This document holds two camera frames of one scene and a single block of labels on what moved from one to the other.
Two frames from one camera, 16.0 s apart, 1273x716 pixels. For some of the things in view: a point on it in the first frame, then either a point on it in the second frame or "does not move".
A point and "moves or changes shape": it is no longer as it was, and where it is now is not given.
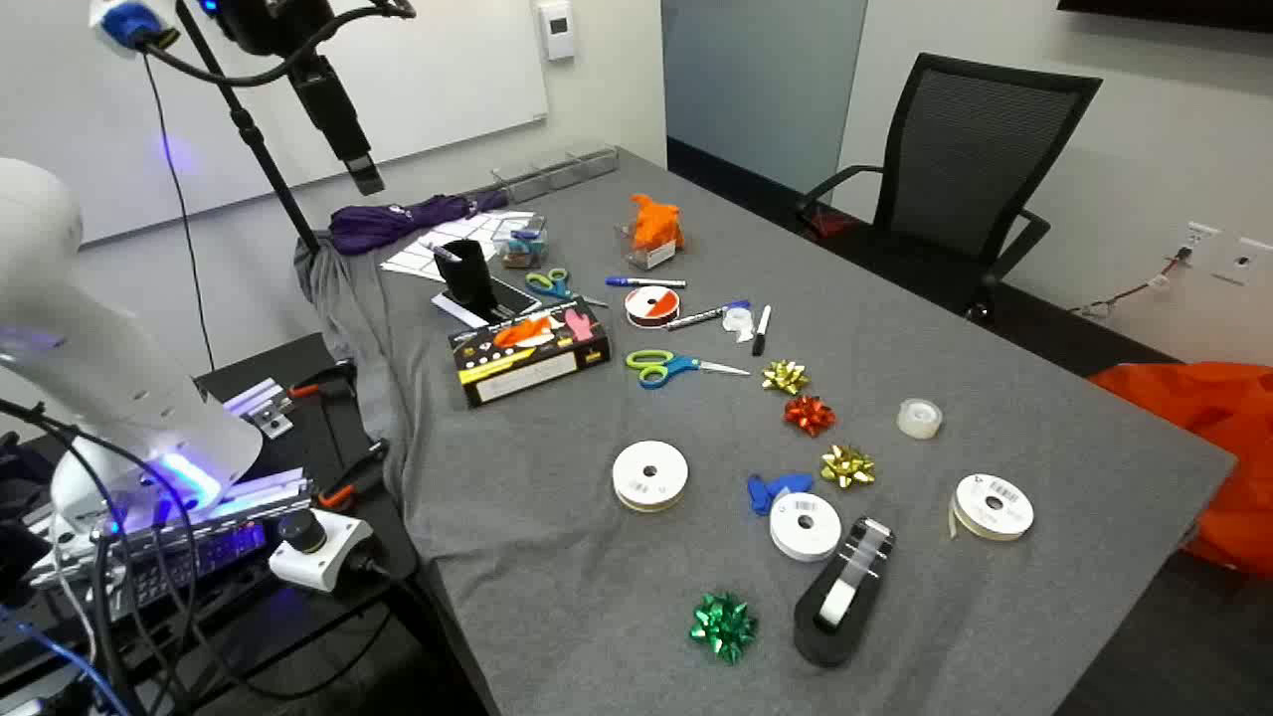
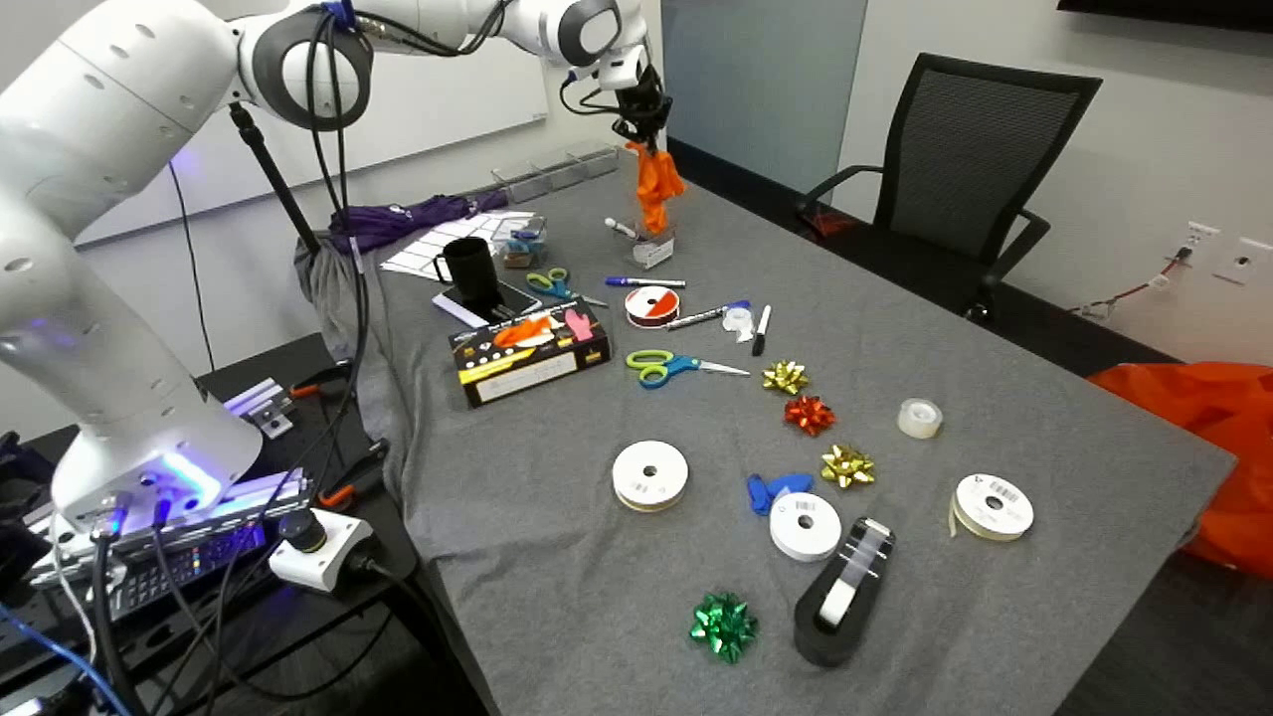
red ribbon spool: x=652 y=303 does not move
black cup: x=469 y=274 does not move
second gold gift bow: x=847 y=468 does not move
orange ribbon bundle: x=654 y=224 moves or changes shape
